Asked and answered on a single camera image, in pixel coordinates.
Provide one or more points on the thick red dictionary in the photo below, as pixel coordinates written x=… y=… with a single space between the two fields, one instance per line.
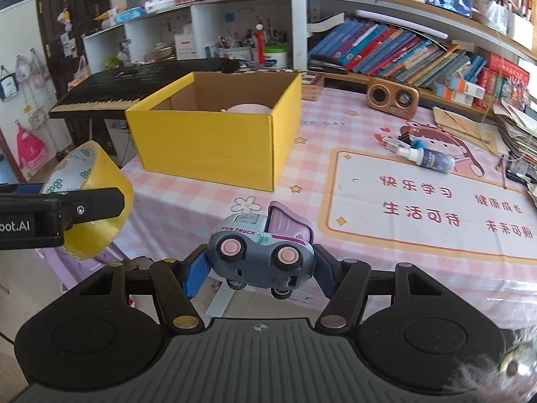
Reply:
x=505 y=73

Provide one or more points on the white hanging bag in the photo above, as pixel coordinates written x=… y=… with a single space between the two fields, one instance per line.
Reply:
x=7 y=86

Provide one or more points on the black stapler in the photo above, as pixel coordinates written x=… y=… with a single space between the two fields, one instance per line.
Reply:
x=327 y=65

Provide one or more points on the white pen holder with pens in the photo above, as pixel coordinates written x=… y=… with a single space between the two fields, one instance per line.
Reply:
x=235 y=52

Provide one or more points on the dark blue spray bottle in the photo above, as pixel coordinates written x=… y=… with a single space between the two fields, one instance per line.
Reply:
x=436 y=161

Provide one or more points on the row of leaning blue books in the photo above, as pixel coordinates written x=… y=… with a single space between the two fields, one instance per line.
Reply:
x=377 y=46

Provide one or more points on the blue tissue pack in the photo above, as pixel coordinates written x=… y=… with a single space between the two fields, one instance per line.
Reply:
x=130 y=15

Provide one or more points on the white stationery containers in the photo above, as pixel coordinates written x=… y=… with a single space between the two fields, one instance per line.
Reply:
x=518 y=29

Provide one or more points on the white wooden bookshelf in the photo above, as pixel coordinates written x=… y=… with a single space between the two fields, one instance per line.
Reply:
x=298 y=29

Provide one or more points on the metal bowl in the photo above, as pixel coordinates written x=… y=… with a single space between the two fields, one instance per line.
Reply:
x=161 y=52

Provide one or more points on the white flat box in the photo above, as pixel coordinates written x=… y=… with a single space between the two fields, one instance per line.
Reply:
x=160 y=5

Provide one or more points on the white tube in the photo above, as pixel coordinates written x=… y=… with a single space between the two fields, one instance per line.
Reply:
x=394 y=146

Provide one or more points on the grey fluffy charm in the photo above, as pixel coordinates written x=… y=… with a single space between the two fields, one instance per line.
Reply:
x=512 y=365

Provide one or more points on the white jar with green lid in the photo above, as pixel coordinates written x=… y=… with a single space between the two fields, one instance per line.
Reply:
x=276 y=58

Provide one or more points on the wooden chessboard box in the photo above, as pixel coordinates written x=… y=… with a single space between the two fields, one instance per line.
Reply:
x=312 y=86

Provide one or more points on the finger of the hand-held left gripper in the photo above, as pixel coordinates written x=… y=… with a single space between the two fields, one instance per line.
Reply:
x=96 y=208
x=21 y=189

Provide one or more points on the white cubby shelf unit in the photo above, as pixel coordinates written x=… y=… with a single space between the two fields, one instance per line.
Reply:
x=209 y=12

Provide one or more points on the yellow cardboard box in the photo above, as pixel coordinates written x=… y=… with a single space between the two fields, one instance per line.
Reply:
x=209 y=147

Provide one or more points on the pink checkered cloth desktop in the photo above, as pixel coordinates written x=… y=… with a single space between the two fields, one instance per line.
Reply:
x=201 y=218

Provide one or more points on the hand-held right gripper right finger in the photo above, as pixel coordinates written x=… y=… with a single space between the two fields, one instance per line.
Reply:
x=325 y=275

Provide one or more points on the smartphone with lit screen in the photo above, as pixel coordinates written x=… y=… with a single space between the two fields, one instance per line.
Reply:
x=447 y=0

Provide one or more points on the pink hanging bag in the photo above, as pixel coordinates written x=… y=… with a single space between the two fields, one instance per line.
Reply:
x=31 y=149

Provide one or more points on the black pen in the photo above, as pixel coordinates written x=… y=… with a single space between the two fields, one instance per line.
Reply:
x=520 y=175

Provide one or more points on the wooden retro radio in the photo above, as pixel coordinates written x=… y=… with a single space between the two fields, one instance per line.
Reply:
x=390 y=96

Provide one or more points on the yellow tape roll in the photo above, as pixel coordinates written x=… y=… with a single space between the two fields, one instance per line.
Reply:
x=100 y=163

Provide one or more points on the brown paper envelopes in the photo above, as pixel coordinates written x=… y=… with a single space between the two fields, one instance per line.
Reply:
x=461 y=128

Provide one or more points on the orange white medicine boxes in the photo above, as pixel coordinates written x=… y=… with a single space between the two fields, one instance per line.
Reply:
x=461 y=90

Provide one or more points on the black electronic keyboard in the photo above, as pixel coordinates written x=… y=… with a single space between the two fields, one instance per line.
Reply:
x=105 y=88

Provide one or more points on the pink plush door charm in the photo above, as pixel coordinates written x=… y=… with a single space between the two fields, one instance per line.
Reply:
x=63 y=16

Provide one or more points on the white red printed box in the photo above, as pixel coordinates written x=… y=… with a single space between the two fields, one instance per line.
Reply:
x=186 y=46

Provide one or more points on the stack of papers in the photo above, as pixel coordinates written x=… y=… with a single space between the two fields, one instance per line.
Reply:
x=516 y=130

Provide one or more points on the grey toy truck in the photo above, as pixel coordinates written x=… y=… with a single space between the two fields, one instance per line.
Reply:
x=260 y=256

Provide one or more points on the black binder clip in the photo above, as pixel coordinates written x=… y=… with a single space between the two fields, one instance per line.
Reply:
x=406 y=137

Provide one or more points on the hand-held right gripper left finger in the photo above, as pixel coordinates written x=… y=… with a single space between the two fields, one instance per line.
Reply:
x=197 y=275

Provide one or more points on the red tassel pen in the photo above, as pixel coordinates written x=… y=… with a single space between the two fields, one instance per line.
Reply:
x=260 y=46

